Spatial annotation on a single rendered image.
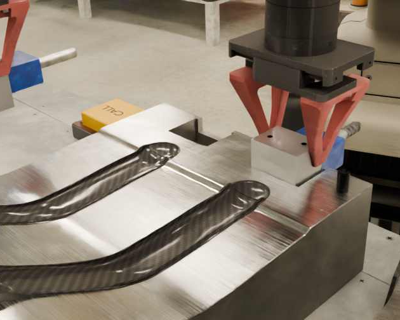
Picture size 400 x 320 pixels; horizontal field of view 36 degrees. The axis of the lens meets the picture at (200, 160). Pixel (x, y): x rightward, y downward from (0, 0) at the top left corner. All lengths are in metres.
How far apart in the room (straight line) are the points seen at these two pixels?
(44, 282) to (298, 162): 0.22
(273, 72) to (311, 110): 0.04
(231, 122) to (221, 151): 2.16
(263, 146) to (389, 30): 0.41
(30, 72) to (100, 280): 0.30
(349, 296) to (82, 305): 0.25
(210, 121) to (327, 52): 2.27
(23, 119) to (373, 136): 0.49
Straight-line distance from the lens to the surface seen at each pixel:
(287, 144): 0.52
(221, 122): 2.73
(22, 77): 0.67
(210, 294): 0.42
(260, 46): 0.50
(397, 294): 0.47
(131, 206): 0.51
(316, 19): 0.47
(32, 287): 0.40
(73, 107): 0.92
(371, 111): 0.88
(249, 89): 0.52
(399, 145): 0.88
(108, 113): 0.80
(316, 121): 0.48
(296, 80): 0.47
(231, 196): 0.51
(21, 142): 0.84
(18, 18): 0.63
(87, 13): 4.47
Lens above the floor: 1.16
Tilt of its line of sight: 28 degrees down
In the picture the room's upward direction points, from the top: 2 degrees counter-clockwise
